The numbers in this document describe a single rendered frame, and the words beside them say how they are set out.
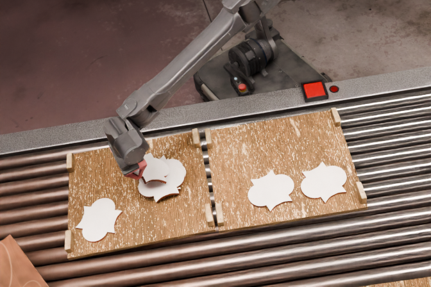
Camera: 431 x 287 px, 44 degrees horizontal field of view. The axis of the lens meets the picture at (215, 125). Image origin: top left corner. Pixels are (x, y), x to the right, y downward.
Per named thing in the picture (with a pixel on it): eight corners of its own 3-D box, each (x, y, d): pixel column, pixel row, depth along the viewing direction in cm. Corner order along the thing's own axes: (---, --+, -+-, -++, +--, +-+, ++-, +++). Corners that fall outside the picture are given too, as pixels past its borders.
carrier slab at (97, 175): (70, 157, 169) (68, 154, 168) (199, 132, 169) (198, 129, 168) (68, 261, 147) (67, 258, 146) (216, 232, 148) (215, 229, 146)
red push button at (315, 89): (303, 86, 177) (303, 84, 176) (321, 84, 177) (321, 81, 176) (306, 100, 173) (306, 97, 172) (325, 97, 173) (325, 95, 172)
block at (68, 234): (67, 234, 150) (64, 230, 148) (74, 233, 150) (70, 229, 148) (67, 254, 147) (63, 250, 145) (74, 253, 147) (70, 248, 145)
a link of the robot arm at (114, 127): (117, 110, 135) (97, 122, 134) (130, 127, 131) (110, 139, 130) (124, 127, 140) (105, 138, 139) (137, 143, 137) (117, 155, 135)
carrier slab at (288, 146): (205, 133, 169) (204, 130, 168) (334, 112, 168) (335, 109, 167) (219, 234, 147) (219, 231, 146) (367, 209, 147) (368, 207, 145)
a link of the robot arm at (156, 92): (253, 7, 141) (238, -19, 132) (266, 17, 138) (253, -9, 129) (135, 121, 141) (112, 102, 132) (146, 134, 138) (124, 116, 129)
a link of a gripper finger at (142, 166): (143, 160, 151) (135, 141, 144) (153, 179, 147) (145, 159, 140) (120, 172, 150) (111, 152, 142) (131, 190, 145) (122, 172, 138)
